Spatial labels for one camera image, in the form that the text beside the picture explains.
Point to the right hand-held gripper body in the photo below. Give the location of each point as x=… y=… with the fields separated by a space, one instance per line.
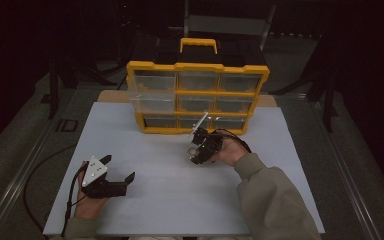
x=210 y=143

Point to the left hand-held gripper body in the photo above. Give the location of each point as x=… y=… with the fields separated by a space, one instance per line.
x=95 y=173

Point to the clear plastic drawer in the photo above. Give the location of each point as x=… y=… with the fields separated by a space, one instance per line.
x=153 y=100

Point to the yellow drawer organizer cabinet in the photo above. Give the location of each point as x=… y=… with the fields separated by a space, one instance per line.
x=233 y=68

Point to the person's right hand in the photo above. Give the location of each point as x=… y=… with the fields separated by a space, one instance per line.
x=231 y=150

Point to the person's left hand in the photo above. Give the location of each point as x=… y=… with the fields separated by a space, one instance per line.
x=88 y=208

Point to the black rectangular floor marker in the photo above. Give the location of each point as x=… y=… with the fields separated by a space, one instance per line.
x=60 y=125

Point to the black tripod stand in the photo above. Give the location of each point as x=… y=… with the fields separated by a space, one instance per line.
x=54 y=86

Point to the black metal stand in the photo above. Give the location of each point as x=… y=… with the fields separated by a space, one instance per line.
x=328 y=100

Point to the metal floor rail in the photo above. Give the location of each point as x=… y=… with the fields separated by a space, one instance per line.
x=16 y=180
x=343 y=173

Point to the grey metal frame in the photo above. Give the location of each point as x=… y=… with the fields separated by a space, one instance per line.
x=226 y=25

